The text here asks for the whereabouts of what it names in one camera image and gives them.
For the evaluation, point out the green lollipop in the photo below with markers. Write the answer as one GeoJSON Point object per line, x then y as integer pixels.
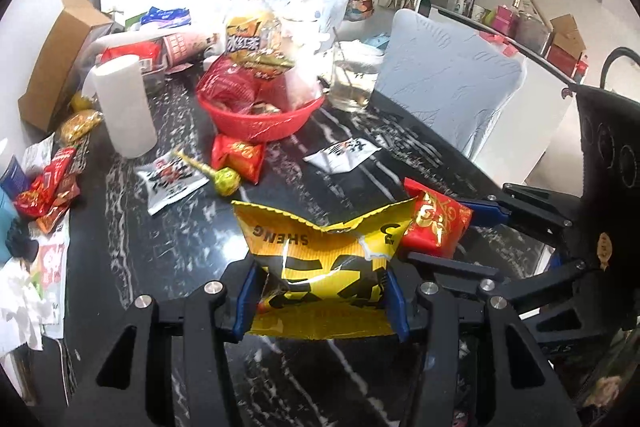
{"type": "Point", "coordinates": [226, 180]}

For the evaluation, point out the yellow black snack bag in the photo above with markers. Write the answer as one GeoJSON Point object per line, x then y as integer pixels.
{"type": "Point", "coordinates": [323, 282]}

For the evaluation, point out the iced tea bottle yellow cap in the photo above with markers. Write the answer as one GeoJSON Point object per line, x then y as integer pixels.
{"type": "Point", "coordinates": [251, 27]}

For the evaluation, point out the white tissue paper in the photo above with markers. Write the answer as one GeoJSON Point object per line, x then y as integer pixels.
{"type": "Point", "coordinates": [23, 310]}

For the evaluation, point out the brown cardboard box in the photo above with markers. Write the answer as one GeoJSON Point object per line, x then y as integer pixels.
{"type": "Point", "coordinates": [56, 73]}

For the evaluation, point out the white black snack packet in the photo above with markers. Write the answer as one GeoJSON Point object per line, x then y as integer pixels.
{"type": "Point", "coordinates": [342, 157]}
{"type": "Point", "coordinates": [168, 179]}

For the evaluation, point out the blue round humidifier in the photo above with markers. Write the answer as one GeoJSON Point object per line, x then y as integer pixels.
{"type": "Point", "coordinates": [8, 215]}

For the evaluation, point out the clear zip plastic bag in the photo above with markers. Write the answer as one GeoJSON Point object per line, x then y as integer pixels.
{"type": "Point", "coordinates": [294, 89]}

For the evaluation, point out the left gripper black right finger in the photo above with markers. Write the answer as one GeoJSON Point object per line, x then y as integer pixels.
{"type": "Point", "coordinates": [524, 390]}

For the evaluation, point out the red gold snack packet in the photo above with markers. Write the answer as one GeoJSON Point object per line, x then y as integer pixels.
{"type": "Point", "coordinates": [242, 157]}
{"type": "Point", "coordinates": [438, 222]}

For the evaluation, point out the red snack packets pile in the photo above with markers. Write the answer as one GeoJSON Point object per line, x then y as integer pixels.
{"type": "Point", "coordinates": [51, 193]}

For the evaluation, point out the yellow peanut snack bag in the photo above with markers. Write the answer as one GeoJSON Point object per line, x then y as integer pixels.
{"type": "Point", "coordinates": [78, 125]}

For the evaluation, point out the brown cereal snack bag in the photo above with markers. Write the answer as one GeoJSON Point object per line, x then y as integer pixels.
{"type": "Point", "coordinates": [265, 65]}

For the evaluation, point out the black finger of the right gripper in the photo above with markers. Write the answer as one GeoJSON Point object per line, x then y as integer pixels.
{"type": "Point", "coordinates": [541, 214]}
{"type": "Point", "coordinates": [554, 286]}

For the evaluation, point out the white paper towel roll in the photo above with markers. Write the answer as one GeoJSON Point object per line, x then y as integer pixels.
{"type": "Point", "coordinates": [125, 107]}

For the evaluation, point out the dark red snack bag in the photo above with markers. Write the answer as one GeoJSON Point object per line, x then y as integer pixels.
{"type": "Point", "coordinates": [228, 86]}

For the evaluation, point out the blue tissue pack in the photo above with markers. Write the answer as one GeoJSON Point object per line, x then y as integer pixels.
{"type": "Point", "coordinates": [161, 19]}

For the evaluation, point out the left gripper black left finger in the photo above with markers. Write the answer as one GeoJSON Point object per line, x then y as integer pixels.
{"type": "Point", "coordinates": [129, 383]}

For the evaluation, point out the glass cup with tea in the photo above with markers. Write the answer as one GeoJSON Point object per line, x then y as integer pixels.
{"type": "Point", "coordinates": [364, 63]}

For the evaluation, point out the red bag in tray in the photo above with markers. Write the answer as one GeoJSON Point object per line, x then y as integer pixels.
{"type": "Point", "coordinates": [149, 53]}

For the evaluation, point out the grey leaf pattern chair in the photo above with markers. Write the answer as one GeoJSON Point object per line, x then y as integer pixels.
{"type": "Point", "coordinates": [449, 77]}

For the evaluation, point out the pink white printed tube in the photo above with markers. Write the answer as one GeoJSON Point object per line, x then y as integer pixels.
{"type": "Point", "coordinates": [181, 45]}

